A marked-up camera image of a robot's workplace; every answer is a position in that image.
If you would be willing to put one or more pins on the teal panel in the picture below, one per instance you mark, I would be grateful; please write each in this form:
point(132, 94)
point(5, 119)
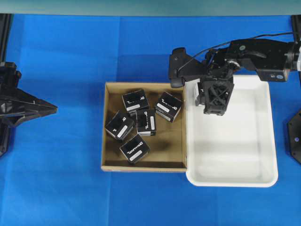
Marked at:
point(153, 7)

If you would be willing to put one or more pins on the black box upper left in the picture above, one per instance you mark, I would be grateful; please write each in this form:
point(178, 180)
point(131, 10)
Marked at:
point(136, 100)

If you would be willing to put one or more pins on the black box upper right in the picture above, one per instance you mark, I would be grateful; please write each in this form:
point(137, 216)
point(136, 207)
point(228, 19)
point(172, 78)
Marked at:
point(168, 106)

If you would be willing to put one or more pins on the black box centre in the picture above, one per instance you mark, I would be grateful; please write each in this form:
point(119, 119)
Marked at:
point(146, 122)

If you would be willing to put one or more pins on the brown cardboard box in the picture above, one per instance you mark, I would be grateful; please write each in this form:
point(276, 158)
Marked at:
point(166, 151)

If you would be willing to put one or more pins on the blue table cloth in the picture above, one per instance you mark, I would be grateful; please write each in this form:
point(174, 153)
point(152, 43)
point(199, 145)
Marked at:
point(51, 174)

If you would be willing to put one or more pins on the black aluminium frame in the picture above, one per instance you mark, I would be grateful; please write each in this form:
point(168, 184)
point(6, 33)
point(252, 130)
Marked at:
point(5, 23)

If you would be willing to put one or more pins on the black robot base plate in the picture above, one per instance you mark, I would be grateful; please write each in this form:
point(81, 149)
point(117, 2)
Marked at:
point(294, 136)

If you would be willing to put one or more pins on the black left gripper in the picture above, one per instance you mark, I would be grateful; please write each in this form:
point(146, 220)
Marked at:
point(217, 81)

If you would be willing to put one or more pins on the white plastic tray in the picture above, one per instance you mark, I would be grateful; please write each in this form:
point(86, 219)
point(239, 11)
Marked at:
point(236, 149)

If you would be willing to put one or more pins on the black box bottom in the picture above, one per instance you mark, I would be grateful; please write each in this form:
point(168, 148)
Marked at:
point(135, 149)

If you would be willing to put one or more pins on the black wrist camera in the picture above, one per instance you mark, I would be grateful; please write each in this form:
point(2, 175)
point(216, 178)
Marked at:
point(183, 68)

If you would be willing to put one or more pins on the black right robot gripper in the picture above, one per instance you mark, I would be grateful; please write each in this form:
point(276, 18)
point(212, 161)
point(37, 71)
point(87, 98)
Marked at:
point(17, 106)

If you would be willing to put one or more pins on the black box with white label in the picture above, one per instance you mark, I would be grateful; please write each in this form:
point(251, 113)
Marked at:
point(199, 94)

